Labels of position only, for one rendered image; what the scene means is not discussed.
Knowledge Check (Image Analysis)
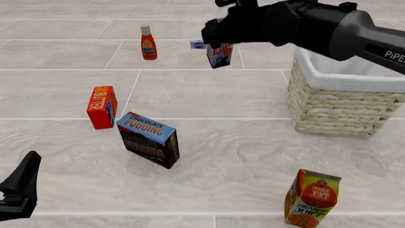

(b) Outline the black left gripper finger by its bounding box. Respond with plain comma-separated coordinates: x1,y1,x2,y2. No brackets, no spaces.
0,150,42,201

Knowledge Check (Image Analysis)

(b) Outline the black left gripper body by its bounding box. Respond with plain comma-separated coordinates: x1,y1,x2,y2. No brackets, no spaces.
0,189,38,222

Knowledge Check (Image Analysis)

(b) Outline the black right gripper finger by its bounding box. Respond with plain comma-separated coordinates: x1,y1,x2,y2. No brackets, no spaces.
201,19,224,49

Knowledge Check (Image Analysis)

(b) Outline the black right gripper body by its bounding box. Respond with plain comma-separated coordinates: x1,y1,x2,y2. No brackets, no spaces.
221,4,273,46

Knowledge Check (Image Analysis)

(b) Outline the blue and white milk carton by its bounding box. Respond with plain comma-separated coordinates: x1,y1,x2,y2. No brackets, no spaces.
206,17,234,70

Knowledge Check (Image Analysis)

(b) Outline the wicker basket with white liner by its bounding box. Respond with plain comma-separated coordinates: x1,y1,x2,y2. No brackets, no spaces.
286,46,405,137

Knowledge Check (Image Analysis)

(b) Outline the small blue and white box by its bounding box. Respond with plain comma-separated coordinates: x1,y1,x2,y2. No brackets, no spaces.
190,37,207,51

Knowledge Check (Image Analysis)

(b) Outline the red ketchup bottle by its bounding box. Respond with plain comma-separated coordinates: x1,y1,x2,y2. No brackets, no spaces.
140,23,158,61

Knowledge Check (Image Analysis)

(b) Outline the red butter box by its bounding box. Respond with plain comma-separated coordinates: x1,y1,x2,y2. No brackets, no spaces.
86,85,119,130

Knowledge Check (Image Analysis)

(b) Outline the chocolate pudding box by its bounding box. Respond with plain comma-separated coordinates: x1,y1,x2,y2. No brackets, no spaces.
116,111,181,170

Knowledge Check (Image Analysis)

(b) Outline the orange juice carton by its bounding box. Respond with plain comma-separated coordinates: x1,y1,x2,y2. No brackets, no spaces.
283,168,342,225

